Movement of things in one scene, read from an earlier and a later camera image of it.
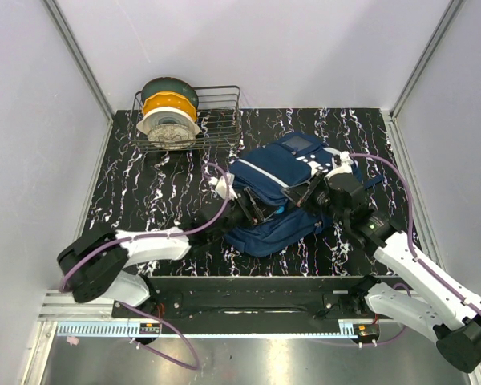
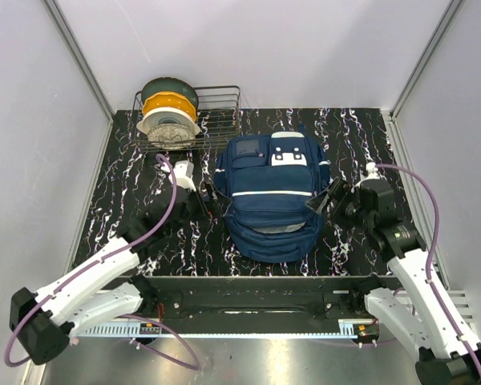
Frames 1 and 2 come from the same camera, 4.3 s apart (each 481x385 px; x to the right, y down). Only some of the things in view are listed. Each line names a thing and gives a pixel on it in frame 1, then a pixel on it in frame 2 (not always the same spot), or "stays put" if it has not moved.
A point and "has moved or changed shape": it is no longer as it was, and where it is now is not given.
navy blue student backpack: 262,174 has moved or changed shape
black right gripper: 316,299 stays put
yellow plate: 169,99 stays put
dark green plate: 169,84 stays put
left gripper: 254,213 → 203,204
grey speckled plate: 171,136 stays put
